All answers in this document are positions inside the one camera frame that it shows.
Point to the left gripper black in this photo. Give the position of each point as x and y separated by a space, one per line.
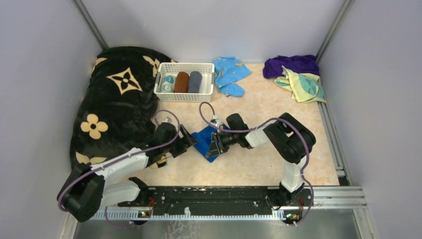
188 140

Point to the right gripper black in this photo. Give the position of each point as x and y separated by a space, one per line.
217 146

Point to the royal blue towel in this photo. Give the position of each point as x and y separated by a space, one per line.
204 138

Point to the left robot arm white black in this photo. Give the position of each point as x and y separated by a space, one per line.
93 187

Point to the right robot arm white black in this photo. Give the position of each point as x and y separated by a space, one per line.
292 140

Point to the brown rolled towel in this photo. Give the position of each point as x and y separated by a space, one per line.
181 82

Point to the white plastic basket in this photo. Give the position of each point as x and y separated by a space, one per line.
206 89

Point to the white blue patterned rolled towel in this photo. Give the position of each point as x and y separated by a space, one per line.
168 84

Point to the grey rolled towel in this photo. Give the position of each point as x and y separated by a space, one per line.
195 81

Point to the black floral blanket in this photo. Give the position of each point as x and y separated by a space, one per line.
116 111

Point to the light blue patterned towel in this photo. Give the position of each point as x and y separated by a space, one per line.
228 70

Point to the purple towel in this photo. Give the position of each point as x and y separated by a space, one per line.
273 67

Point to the yellow green towel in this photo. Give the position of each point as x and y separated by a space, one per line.
305 87

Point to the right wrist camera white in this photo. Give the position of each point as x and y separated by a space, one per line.
218 123

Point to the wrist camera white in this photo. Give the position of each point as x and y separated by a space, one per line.
218 123
167 120

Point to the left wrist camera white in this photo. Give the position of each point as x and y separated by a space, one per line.
167 120

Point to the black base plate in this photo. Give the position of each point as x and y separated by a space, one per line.
218 201

